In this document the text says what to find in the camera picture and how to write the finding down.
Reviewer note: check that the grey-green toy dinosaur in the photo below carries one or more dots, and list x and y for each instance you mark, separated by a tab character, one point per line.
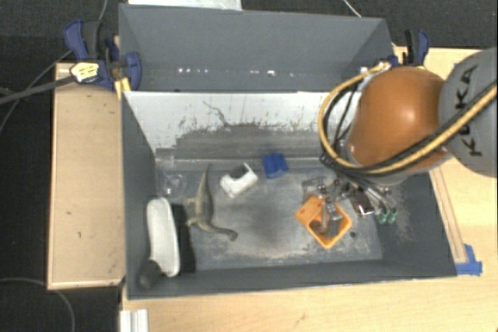
204	206

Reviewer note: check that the white plastic tape holder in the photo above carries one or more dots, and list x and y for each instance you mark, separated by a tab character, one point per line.
239	182

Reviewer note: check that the blue plastic block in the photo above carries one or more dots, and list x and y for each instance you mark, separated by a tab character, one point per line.
275	166

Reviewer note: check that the grey metal bin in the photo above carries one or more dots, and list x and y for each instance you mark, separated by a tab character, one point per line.
249	46

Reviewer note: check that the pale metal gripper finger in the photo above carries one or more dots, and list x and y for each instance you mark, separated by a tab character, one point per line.
333	221
313	189

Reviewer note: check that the clear glass cup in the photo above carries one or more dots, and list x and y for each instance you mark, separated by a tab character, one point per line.
173	184

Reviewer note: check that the orange square plastic cup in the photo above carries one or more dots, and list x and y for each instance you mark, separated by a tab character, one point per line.
309	215

